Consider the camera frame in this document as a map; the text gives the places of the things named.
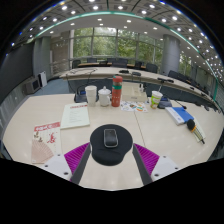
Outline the black mouse pad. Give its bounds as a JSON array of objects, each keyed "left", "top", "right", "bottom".
[{"left": 89, "top": 123, "right": 134, "bottom": 167}]

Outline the long curved conference table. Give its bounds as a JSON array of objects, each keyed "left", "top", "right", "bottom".
[{"left": 59, "top": 65, "right": 216, "bottom": 103}]

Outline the black conference microphone unit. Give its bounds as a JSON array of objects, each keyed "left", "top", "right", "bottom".
[
  {"left": 73, "top": 84, "right": 88, "bottom": 104},
  {"left": 157, "top": 96, "right": 173, "bottom": 110}
]

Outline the black computer mouse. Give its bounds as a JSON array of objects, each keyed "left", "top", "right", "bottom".
[{"left": 103, "top": 128, "right": 119, "bottom": 149}]

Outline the red bottle with green band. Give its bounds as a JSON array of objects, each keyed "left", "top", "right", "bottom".
[{"left": 111, "top": 75, "right": 124, "bottom": 108}]

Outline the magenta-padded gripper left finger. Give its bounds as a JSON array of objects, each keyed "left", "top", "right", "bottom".
[{"left": 43, "top": 142, "right": 92, "bottom": 186}]

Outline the group of dark office chairs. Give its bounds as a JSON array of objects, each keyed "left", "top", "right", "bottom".
[{"left": 71, "top": 57, "right": 218, "bottom": 96}]

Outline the group of ceiling lights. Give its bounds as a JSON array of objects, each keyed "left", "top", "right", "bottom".
[{"left": 9, "top": 0, "right": 224, "bottom": 76}]

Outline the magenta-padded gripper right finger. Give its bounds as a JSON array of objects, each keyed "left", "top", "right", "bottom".
[{"left": 132, "top": 143, "right": 183, "bottom": 186}]

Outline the colourful printed leaflet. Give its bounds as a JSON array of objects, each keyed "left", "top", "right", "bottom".
[{"left": 119, "top": 100, "right": 149, "bottom": 114}]

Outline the red and white fan leaflet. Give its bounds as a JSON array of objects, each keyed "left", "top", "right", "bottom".
[{"left": 31, "top": 121, "right": 63, "bottom": 164}]

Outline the stack of white paper cups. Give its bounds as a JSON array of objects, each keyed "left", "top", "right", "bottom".
[{"left": 84, "top": 85, "right": 98, "bottom": 108}]

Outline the blue and white book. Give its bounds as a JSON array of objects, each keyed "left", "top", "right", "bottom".
[{"left": 164, "top": 106, "right": 195, "bottom": 126}]

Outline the printed paper drink cup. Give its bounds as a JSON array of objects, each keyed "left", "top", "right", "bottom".
[{"left": 149, "top": 90, "right": 164, "bottom": 110}]

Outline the white cardboard box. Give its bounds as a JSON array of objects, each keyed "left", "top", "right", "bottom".
[{"left": 121, "top": 82, "right": 149, "bottom": 103}]

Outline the white lidded mug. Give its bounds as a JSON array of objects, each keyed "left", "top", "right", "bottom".
[{"left": 97, "top": 85, "right": 112, "bottom": 108}]

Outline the black handheld microphone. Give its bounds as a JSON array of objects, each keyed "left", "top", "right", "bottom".
[{"left": 186, "top": 118, "right": 206, "bottom": 145}]

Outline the white printed document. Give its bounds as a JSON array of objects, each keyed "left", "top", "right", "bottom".
[{"left": 60, "top": 102, "right": 91, "bottom": 130}]

